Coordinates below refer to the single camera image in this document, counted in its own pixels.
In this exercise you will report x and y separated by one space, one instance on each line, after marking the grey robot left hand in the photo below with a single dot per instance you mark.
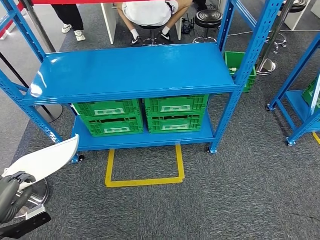
10 198

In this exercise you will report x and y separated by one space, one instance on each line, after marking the white curved plastic panel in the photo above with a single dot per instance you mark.
50 162

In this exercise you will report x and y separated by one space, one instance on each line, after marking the blue metal shelf rack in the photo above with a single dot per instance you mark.
295 106
137 69

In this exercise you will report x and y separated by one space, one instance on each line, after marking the small white part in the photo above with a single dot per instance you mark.
232 69

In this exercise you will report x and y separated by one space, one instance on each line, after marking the yellow floor tape outline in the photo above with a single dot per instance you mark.
317 138
145 182

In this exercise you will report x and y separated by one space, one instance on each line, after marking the person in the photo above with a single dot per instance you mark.
69 16
149 13

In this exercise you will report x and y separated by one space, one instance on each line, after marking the white desk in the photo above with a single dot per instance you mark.
109 23
299 21

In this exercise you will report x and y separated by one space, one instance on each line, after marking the black stool chrome base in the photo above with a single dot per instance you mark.
149 27
295 6
208 18

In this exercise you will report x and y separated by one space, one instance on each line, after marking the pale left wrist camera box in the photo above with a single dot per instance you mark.
37 212

